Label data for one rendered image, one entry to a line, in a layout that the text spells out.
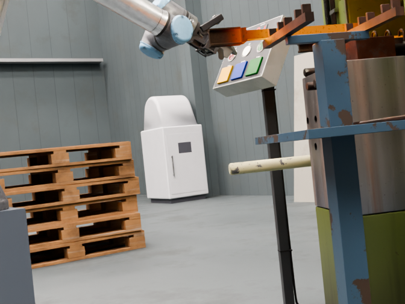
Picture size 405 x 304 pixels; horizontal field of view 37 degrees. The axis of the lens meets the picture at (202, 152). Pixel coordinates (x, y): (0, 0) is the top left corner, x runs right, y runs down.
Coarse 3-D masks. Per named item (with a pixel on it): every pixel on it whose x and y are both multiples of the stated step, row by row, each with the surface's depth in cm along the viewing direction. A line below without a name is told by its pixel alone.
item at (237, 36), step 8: (336, 24) 157; (344, 24) 157; (208, 32) 153; (216, 32) 152; (224, 32) 153; (232, 32) 153; (240, 32) 153; (248, 32) 153; (256, 32) 153; (264, 32) 154; (296, 32) 155; (304, 32) 155; (312, 32) 156; (320, 32) 156; (328, 32) 157; (336, 32) 157; (216, 40) 152; (224, 40) 153; (232, 40) 153; (240, 40) 153; (248, 40) 156
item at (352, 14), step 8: (328, 0) 231; (336, 0) 223; (352, 0) 215; (360, 0) 215; (368, 0) 215; (376, 0) 216; (384, 0) 216; (400, 0) 217; (344, 8) 217; (352, 8) 215; (360, 8) 215; (368, 8) 215; (376, 8) 216; (336, 16) 225; (344, 16) 217; (352, 16) 215; (360, 16) 215; (392, 24) 216; (400, 24) 217; (384, 32) 216; (392, 32) 216
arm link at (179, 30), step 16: (96, 0) 185; (112, 0) 185; (128, 0) 187; (144, 0) 191; (128, 16) 190; (144, 16) 191; (160, 16) 193; (176, 16) 196; (160, 32) 195; (176, 32) 195; (192, 32) 199
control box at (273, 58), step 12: (264, 24) 245; (276, 24) 237; (240, 48) 252; (252, 48) 244; (276, 48) 233; (288, 48) 237; (228, 60) 256; (240, 60) 247; (264, 60) 232; (276, 60) 233; (264, 72) 229; (276, 72) 233; (216, 84) 255; (228, 84) 247; (240, 84) 243; (252, 84) 239; (264, 84) 235; (276, 84) 232; (228, 96) 258
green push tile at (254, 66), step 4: (252, 60) 238; (256, 60) 235; (260, 60) 233; (252, 64) 237; (256, 64) 234; (260, 64) 233; (248, 68) 238; (252, 68) 235; (256, 68) 233; (248, 72) 236; (252, 72) 234; (256, 72) 232
